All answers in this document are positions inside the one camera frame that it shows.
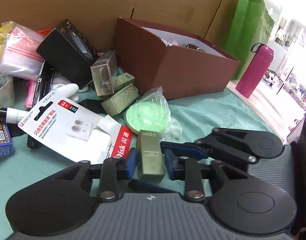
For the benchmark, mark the black charger box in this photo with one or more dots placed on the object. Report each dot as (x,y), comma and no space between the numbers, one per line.
(69,53)

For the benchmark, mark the green non-woven bag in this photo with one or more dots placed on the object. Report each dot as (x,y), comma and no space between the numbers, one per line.
(251,24)

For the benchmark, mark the olive green small box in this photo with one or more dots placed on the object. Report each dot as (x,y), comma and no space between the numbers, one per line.
(150,159)

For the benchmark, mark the SanDisk card package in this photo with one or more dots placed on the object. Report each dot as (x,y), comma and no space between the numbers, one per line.
(75,132)

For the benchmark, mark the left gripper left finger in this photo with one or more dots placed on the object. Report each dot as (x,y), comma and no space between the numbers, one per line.
(68,198)

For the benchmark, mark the white rounded bottle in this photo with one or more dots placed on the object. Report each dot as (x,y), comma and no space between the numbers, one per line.
(69,91)

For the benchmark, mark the gold patterned box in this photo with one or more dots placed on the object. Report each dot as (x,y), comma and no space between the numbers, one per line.
(104,72)

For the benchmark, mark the clear packing tape roll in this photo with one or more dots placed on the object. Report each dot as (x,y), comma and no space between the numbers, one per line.
(7,95)

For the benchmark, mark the large cardboard box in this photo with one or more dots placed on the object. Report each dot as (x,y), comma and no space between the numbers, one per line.
(96,19)

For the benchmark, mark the black long box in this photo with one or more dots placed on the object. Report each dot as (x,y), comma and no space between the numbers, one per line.
(44,82)

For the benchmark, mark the green disc in bag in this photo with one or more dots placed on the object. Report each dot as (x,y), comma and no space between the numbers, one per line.
(152,113)

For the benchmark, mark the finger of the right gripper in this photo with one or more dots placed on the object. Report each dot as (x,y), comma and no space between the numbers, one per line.
(187,149)

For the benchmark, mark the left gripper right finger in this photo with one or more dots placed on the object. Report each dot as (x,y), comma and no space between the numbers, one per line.
(236,199)

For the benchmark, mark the playing cards box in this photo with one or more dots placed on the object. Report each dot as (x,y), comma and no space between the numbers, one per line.
(6,144)

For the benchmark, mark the pink thermos bottle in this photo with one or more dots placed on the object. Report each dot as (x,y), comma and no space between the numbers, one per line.
(263,57)

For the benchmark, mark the pink zip bags pack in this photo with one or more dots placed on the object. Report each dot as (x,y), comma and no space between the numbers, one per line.
(18,56)

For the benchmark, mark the dark red shoe box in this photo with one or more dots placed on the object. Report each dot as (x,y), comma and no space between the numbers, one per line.
(183,64)

